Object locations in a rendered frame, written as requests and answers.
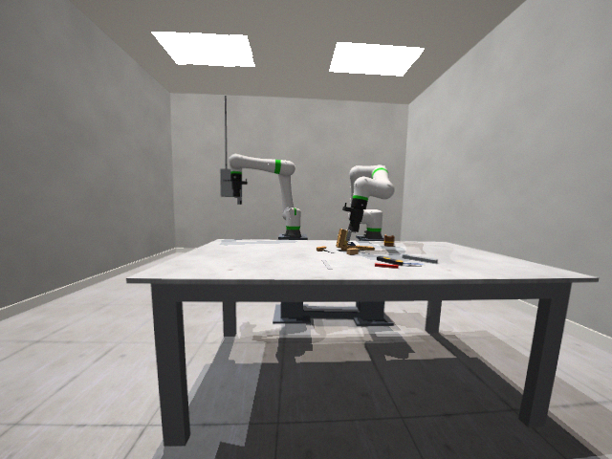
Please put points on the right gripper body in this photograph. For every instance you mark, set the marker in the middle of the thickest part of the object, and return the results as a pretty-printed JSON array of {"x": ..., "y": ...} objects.
[{"x": 236, "y": 183}]

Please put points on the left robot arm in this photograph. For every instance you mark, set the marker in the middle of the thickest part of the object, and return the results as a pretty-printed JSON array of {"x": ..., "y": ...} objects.
[{"x": 362, "y": 187}]

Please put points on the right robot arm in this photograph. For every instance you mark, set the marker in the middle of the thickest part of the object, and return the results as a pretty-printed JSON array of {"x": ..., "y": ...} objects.
[{"x": 284, "y": 169}]

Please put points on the grey rectangular bar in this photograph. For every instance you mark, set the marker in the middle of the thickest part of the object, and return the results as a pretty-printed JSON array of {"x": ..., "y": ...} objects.
[{"x": 420, "y": 258}]

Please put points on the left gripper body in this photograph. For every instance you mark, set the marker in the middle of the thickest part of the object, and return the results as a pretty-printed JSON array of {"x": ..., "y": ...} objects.
[{"x": 357, "y": 208}]

